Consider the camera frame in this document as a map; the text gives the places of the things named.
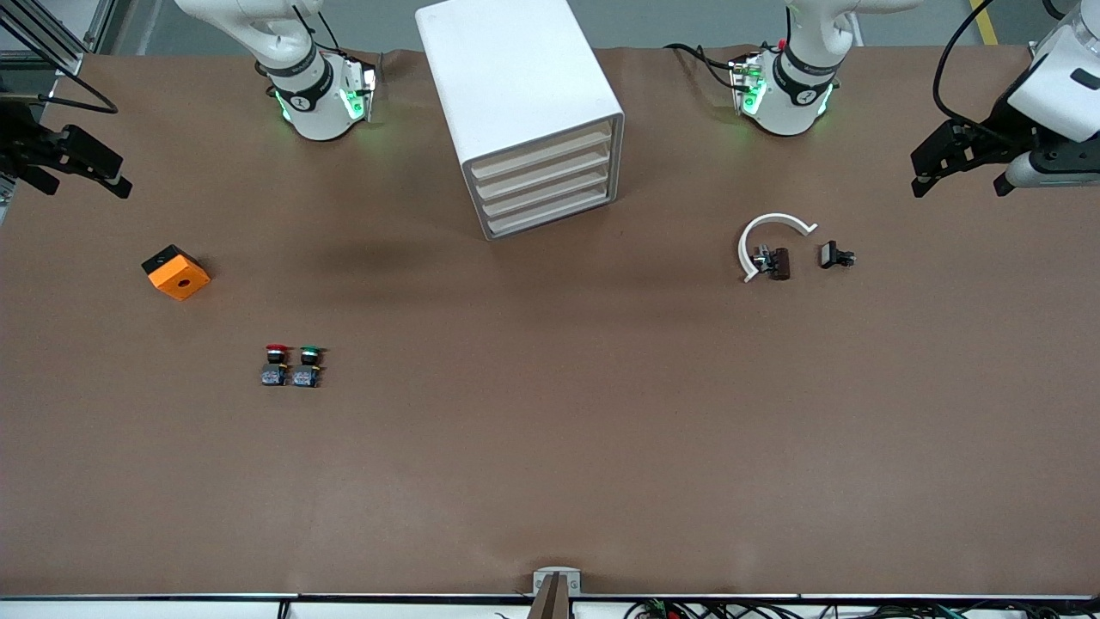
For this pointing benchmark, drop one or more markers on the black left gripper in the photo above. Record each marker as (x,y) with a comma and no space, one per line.
(1002,122)

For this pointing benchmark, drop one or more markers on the green push button switch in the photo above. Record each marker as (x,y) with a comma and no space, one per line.
(307,374)

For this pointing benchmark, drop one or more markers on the aluminium frame profile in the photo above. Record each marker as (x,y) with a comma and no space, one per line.
(96,26)

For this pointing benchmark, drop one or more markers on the white drawer cabinet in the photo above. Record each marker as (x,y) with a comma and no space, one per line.
(507,77)

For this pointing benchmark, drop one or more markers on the table cover sheet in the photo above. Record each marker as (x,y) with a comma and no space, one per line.
(550,447)

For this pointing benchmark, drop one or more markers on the dark brown terminal block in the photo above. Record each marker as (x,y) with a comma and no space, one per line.
(779,263)

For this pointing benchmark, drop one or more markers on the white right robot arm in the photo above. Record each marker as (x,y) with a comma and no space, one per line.
(314,103)

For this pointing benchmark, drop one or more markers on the orange and black box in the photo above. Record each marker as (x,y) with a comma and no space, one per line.
(180,279)

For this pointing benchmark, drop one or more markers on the red push button switch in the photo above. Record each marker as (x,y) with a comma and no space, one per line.
(275,373)

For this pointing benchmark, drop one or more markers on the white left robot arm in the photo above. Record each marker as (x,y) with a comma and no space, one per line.
(795,86)

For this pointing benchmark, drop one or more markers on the small black clip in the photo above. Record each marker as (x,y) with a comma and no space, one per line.
(832,254)

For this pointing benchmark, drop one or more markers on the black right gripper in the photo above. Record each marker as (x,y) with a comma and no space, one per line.
(19,137)

